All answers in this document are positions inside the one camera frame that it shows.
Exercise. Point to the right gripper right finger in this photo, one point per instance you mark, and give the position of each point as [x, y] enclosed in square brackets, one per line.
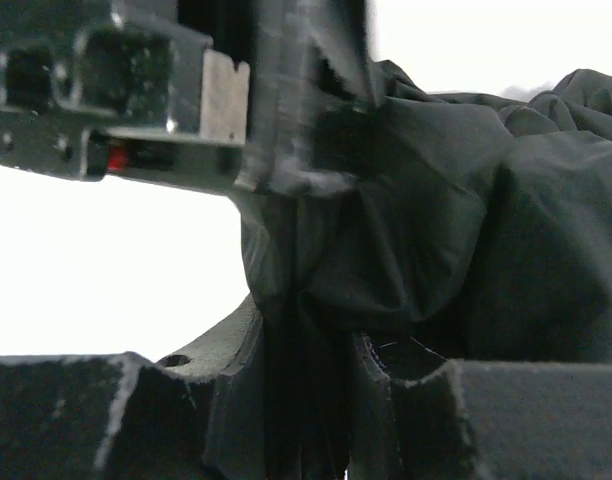
[420, 416]

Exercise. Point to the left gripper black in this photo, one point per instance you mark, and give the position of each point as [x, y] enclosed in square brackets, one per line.
[154, 91]

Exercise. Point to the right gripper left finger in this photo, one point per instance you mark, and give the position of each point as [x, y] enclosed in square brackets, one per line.
[195, 414]

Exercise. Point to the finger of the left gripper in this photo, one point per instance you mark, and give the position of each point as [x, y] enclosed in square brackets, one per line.
[309, 61]

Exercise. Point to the black folding umbrella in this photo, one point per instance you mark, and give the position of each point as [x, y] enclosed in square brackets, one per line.
[483, 228]

